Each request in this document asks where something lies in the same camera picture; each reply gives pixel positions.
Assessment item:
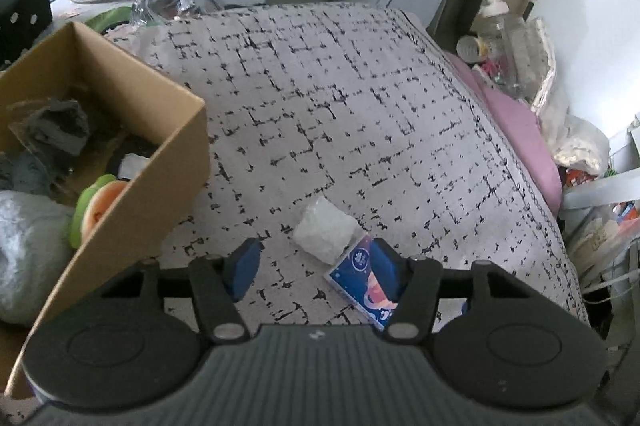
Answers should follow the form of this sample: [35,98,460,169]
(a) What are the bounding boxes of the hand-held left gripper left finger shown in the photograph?
[97,237,264,345]

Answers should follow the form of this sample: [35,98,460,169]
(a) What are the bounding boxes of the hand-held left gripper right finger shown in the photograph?
[370,238,546,344]

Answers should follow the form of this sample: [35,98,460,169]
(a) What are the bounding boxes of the blue tissue pack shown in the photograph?
[327,233,401,331]

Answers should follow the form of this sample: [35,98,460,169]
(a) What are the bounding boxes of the white soft packet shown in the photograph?
[292,197,361,266]

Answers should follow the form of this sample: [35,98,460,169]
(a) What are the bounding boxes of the brown cardboard box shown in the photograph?
[0,22,211,399]

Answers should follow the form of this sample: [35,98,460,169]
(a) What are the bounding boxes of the green orange plush toy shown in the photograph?
[70,174,130,249]

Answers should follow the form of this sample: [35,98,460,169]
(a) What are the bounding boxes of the grey cloth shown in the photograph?
[7,98,93,157]

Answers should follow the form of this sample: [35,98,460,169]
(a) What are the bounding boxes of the white black-patterned blanket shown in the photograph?
[105,2,588,337]

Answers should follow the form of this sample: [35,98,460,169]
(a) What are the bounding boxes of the grey-blue fluffy plush ball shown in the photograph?
[0,190,76,324]

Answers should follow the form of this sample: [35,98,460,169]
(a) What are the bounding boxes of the white metal rack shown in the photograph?
[557,121,640,347]

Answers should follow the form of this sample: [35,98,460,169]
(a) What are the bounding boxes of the crumpled white plastic bag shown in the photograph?
[525,18,611,177]

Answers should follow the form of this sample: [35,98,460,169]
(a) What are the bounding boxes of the paper cup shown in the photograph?
[457,35,488,64]

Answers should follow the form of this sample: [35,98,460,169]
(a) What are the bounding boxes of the clear plastic bottle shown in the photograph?
[472,0,526,97]

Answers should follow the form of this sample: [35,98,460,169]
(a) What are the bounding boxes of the clear plastic bag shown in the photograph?
[131,0,223,24]

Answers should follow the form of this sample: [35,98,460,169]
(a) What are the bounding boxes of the green leaf-shaped cartoon rug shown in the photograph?
[82,6,133,32]

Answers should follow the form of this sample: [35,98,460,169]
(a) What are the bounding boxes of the black dice-shaped stool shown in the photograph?
[0,0,53,67]

